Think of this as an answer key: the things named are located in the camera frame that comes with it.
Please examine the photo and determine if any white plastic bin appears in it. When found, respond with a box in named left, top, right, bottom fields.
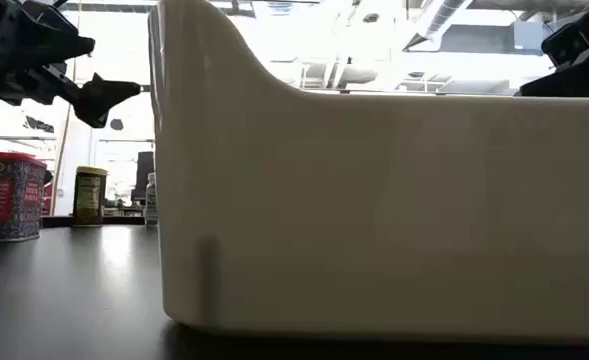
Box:
left=146, top=0, right=589, bottom=346

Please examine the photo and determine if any grey ceiling duct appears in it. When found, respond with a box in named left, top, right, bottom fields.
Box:
left=402, top=0, right=475, bottom=52

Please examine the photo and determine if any yellow-lid brown spice jar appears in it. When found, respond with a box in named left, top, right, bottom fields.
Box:
left=71, top=165, right=109, bottom=228

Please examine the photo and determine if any black table frame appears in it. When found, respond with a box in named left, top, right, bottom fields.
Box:
left=41, top=214, right=148, bottom=228

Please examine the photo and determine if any white-lid seasoning jar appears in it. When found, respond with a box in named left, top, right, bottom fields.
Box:
left=144, top=172, right=159, bottom=227

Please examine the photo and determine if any red-lid patterned spice tin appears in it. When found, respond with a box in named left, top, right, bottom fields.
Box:
left=0, top=149, right=49, bottom=244

